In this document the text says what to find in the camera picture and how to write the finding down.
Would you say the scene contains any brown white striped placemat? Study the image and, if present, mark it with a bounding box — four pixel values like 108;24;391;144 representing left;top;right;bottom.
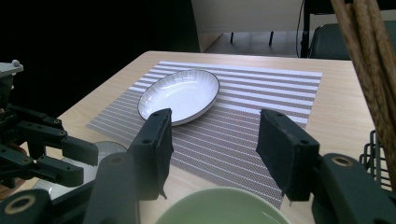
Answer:
86;60;323;210

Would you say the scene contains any white plate dark rim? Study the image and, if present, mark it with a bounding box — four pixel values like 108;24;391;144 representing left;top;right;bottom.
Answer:
136;68;220;127

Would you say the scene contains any green ceramic bowl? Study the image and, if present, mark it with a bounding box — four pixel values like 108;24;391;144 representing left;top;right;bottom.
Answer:
154;186;292;224

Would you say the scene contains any black folding chair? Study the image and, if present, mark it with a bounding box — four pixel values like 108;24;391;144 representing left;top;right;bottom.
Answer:
303;0;396;62

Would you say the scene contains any beige panel with black feet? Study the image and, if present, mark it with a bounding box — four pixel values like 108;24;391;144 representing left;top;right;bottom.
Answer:
190;0;304;53

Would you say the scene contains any black wall cable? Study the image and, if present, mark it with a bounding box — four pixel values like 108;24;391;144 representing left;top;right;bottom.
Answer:
296;0;305;59

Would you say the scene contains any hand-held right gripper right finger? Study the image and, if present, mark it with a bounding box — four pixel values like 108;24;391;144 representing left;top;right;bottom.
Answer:
256;108;321;203

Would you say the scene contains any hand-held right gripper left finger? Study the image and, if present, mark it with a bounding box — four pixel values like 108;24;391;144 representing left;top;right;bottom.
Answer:
127;107;175;201

